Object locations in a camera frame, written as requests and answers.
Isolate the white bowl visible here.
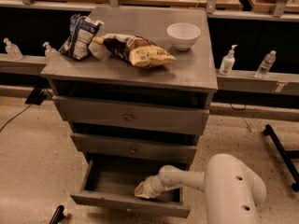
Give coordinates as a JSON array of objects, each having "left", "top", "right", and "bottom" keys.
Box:
[{"left": 166, "top": 22, "right": 201, "bottom": 50}]

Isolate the black power adapter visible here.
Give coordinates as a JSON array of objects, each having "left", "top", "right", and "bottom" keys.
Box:
[{"left": 25, "top": 88, "right": 47, "bottom": 105}]

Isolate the black handle bottom edge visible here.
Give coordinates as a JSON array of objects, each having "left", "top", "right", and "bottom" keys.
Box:
[{"left": 49, "top": 205, "right": 64, "bottom": 224}]

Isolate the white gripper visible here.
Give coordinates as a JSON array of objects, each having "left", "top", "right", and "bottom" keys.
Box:
[{"left": 135, "top": 175, "right": 166, "bottom": 199}]

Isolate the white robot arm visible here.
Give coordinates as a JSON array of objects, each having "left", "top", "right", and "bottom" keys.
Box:
[{"left": 135, "top": 154, "right": 266, "bottom": 224}]

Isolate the grey top drawer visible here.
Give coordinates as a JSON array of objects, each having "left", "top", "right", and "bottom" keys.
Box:
[{"left": 53, "top": 96, "right": 209, "bottom": 135}]

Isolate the black stand leg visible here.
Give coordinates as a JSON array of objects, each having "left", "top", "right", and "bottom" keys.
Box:
[{"left": 263, "top": 124, "right": 299, "bottom": 191}]

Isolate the grey drawer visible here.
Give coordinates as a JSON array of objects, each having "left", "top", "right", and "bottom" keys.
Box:
[
  {"left": 71, "top": 155, "right": 191, "bottom": 217},
  {"left": 71, "top": 133, "right": 196, "bottom": 164},
  {"left": 53, "top": 96, "right": 209, "bottom": 135}
]

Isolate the grey drawer cabinet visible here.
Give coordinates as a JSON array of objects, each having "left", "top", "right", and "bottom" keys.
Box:
[{"left": 40, "top": 6, "right": 219, "bottom": 173}]

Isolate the black floor cable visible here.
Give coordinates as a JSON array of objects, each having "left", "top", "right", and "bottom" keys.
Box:
[{"left": 0, "top": 104, "right": 32, "bottom": 133}]

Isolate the grey middle drawer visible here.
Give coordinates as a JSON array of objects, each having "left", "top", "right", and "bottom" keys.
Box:
[{"left": 71, "top": 133, "right": 196, "bottom": 164}]

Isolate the yellow brown chip bag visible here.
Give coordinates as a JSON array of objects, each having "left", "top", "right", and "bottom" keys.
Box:
[{"left": 93, "top": 34, "right": 177, "bottom": 68}]

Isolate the blue white chip bag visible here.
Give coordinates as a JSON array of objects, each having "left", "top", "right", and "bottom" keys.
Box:
[{"left": 59, "top": 14, "right": 104, "bottom": 61}]

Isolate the clear water bottle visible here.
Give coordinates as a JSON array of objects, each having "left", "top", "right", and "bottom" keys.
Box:
[{"left": 254, "top": 50, "right": 277, "bottom": 78}]

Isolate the clear pump sanitizer bottle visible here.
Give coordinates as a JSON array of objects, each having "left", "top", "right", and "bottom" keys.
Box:
[{"left": 43, "top": 41, "right": 58, "bottom": 63}]

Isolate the far left clear sanitizer bottle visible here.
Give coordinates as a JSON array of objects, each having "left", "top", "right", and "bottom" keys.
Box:
[{"left": 3, "top": 37, "right": 23, "bottom": 61}]

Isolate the grey bottom drawer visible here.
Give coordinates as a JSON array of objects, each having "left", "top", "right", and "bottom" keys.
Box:
[{"left": 71, "top": 155, "right": 191, "bottom": 217}]

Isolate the white pump lotion bottle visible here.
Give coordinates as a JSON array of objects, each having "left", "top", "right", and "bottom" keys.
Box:
[{"left": 219, "top": 45, "right": 236, "bottom": 75}]

